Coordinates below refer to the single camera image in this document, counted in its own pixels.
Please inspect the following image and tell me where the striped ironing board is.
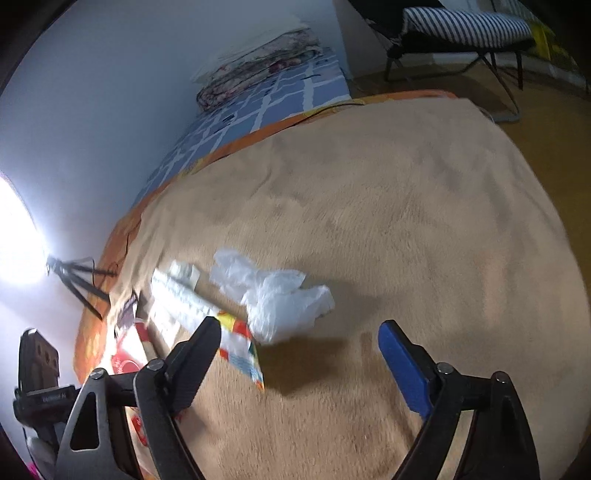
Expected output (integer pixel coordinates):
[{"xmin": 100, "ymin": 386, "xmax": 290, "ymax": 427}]
[{"xmin": 401, "ymin": 7, "xmax": 536, "ymax": 51}]

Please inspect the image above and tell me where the black tripod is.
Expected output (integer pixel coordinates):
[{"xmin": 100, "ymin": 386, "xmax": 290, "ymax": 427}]
[{"xmin": 46, "ymin": 256, "xmax": 118, "ymax": 321}]

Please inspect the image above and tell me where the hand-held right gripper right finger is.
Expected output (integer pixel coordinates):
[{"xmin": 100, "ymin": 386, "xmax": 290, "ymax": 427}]
[{"xmin": 378, "ymin": 320, "xmax": 541, "ymax": 480}]

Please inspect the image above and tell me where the beige fleece blanket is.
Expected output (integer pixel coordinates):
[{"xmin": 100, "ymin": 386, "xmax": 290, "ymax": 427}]
[{"xmin": 111, "ymin": 97, "xmax": 578, "ymax": 480}]

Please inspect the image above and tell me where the red white packaging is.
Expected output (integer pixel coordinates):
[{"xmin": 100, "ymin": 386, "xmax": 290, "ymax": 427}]
[{"xmin": 113, "ymin": 320, "xmax": 160, "ymax": 384}]

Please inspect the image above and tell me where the blue white patterned sheet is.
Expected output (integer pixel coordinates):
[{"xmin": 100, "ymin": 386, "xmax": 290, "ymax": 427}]
[{"xmin": 134, "ymin": 46, "xmax": 352, "ymax": 206}]

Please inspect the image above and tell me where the small white box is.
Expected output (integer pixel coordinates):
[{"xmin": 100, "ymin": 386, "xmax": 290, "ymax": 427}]
[{"xmin": 168, "ymin": 260, "xmax": 200, "ymax": 291}]

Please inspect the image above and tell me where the yellow black bag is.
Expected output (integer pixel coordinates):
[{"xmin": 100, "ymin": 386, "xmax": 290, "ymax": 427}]
[{"xmin": 531, "ymin": 21, "xmax": 578, "ymax": 79}]

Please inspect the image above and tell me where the long white packet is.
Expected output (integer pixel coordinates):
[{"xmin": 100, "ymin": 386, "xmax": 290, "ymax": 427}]
[{"xmin": 150, "ymin": 269, "xmax": 218, "ymax": 333}]

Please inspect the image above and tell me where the black folding chair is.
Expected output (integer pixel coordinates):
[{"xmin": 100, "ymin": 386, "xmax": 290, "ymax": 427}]
[{"xmin": 346, "ymin": 0, "xmax": 539, "ymax": 123}]

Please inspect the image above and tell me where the colourful yellow red packet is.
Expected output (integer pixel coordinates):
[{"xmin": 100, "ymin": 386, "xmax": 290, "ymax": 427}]
[{"xmin": 215, "ymin": 311, "xmax": 265, "ymax": 391}]

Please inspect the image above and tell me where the white plastic bag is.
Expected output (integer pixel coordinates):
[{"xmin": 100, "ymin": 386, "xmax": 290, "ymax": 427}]
[{"xmin": 210, "ymin": 248, "xmax": 335, "ymax": 344}]

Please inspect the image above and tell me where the small dark packet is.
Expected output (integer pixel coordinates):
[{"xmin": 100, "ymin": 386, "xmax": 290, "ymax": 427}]
[{"xmin": 115, "ymin": 291, "xmax": 141, "ymax": 330}]

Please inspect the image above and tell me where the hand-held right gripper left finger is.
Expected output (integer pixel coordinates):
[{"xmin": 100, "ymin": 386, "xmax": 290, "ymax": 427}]
[{"xmin": 54, "ymin": 316, "xmax": 222, "ymax": 480}]

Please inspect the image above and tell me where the folded floral quilt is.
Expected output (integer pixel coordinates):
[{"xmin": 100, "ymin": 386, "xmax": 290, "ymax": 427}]
[{"xmin": 196, "ymin": 28, "xmax": 324, "ymax": 110}]

